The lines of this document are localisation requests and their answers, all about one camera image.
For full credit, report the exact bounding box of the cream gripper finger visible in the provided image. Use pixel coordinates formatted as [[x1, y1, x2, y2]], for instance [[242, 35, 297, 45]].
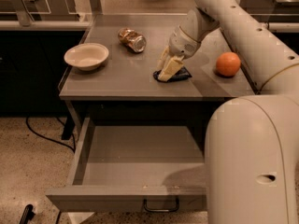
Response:
[[157, 46, 169, 70], [158, 55, 183, 81]]

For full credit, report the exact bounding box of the orange fruit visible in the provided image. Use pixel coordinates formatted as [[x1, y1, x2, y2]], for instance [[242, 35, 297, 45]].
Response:
[[216, 52, 241, 77]]

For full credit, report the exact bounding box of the black floor cable left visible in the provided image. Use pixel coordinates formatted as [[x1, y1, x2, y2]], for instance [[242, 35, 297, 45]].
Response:
[[25, 115, 78, 153]]

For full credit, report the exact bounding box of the black object on floor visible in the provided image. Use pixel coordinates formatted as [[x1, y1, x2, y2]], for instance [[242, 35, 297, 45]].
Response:
[[19, 204, 35, 224]]

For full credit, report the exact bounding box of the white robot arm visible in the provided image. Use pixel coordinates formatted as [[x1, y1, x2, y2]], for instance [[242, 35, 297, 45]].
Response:
[[158, 0, 299, 224]]

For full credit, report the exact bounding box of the grey cabinet table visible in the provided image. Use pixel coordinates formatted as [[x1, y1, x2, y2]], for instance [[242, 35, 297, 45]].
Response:
[[60, 14, 253, 133]]

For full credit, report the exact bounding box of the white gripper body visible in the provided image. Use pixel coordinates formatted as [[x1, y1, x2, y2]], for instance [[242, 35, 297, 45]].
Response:
[[168, 26, 201, 59]]

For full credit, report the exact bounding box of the black drawer handle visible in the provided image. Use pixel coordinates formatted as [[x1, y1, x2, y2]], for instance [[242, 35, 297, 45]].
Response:
[[143, 199, 180, 213]]

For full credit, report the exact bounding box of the lying metal can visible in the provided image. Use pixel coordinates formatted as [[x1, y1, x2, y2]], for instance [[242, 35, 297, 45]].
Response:
[[118, 28, 147, 53]]

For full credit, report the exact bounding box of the white ceramic bowl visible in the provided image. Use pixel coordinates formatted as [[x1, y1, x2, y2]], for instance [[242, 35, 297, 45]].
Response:
[[64, 43, 109, 71]]

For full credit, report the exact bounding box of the white horizontal rail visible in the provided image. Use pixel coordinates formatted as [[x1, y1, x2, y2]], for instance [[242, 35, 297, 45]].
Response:
[[0, 21, 91, 31]]

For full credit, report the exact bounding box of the grey open top drawer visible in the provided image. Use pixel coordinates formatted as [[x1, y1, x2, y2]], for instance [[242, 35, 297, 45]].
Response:
[[46, 118, 206, 212]]

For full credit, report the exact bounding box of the blue rxbar wrapper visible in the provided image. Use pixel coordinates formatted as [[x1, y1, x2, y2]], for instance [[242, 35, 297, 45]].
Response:
[[152, 67, 192, 83]]

